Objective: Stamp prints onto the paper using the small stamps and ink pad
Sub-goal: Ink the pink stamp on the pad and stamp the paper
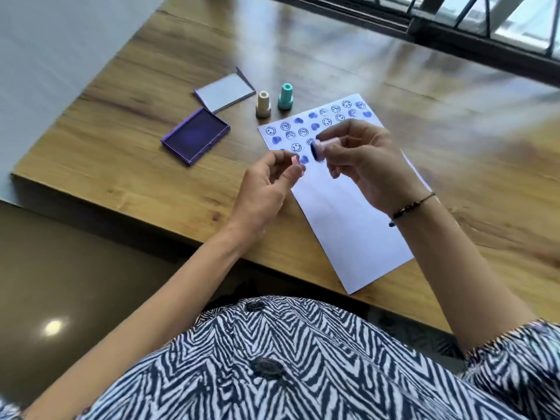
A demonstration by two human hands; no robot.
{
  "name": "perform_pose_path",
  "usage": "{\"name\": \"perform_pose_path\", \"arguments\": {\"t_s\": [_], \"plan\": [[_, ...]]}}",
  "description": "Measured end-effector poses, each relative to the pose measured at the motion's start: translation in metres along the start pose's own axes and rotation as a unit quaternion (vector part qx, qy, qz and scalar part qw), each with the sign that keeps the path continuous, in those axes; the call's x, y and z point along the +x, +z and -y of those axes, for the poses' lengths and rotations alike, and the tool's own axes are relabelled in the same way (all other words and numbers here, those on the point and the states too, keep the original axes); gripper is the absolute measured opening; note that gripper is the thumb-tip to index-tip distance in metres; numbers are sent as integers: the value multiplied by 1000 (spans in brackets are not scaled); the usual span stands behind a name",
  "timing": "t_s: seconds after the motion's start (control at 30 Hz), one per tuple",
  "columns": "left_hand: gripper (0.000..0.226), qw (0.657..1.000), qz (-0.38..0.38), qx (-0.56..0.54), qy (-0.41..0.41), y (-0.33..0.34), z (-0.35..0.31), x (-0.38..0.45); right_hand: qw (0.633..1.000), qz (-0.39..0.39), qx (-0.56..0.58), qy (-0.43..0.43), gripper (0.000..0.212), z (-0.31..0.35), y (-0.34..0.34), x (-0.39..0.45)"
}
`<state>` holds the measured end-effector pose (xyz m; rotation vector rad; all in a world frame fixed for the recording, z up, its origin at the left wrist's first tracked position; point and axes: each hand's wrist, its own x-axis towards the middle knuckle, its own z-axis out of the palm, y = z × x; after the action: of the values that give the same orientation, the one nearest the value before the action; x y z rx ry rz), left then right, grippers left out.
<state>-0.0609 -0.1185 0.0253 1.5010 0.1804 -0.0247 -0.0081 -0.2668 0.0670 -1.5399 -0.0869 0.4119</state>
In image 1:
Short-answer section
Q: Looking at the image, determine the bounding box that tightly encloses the person's right hand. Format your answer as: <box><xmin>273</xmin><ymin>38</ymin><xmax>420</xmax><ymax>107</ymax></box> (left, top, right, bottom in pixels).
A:
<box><xmin>315</xmin><ymin>119</ymin><xmax>431</xmax><ymax>217</ymax></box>

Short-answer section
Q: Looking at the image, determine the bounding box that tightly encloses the person's left hand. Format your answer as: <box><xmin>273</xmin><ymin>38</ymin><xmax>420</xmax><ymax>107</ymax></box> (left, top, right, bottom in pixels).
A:
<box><xmin>227</xmin><ymin>150</ymin><xmax>306</xmax><ymax>237</ymax></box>

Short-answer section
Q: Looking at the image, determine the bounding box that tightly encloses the pink stamp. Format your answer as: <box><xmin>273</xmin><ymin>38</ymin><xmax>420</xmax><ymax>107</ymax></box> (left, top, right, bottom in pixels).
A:
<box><xmin>311</xmin><ymin>137</ymin><xmax>341</xmax><ymax>162</ymax></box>

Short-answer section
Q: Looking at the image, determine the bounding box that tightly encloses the person's left forearm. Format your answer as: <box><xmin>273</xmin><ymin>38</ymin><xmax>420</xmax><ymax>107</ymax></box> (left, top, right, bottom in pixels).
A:
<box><xmin>24</xmin><ymin>223</ymin><xmax>263</xmax><ymax>420</ymax></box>

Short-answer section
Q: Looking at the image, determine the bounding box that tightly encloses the person's right forearm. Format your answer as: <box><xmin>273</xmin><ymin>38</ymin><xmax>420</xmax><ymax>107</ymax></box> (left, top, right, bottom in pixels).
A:
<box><xmin>391</xmin><ymin>194</ymin><xmax>539</xmax><ymax>352</ymax></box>

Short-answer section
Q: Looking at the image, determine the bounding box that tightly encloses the white stamped paper sheet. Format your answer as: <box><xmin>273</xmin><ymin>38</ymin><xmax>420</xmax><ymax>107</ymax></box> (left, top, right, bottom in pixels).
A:
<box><xmin>258</xmin><ymin>93</ymin><xmax>433</xmax><ymax>295</ymax></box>

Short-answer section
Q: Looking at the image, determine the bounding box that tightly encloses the purple ink pad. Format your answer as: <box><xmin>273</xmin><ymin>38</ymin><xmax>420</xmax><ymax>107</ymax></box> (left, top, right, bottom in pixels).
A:
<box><xmin>160</xmin><ymin>107</ymin><xmax>231</xmax><ymax>166</ymax></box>

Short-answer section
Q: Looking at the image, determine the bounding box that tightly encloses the purple ink pad lid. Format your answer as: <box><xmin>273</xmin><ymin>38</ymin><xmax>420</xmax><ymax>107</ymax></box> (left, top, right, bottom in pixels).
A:
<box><xmin>192</xmin><ymin>66</ymin><xmax>257</xmax><ymax>114</ymax></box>

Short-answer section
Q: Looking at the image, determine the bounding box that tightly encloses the zebra print shirt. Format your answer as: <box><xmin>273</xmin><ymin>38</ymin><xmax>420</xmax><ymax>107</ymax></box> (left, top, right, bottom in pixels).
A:
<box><xmin>0</xmin><ymin>295</ymin><xmax>560</xmax><ymax>420</ymax></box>

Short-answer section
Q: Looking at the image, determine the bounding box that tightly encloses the beaded string bracelet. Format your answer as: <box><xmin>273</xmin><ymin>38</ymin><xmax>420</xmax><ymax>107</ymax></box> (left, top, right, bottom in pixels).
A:
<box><xmin>388</xmin><ymin>192</ymin><xmax>437</xmax><ymax>228</ymax></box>

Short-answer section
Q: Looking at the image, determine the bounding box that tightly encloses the black window frame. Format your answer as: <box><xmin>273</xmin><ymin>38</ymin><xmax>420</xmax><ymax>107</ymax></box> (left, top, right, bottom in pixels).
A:
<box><xmin>258</xmin><ymin>0</ymin><xmax>560</xmax><ymax>89</ymax></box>

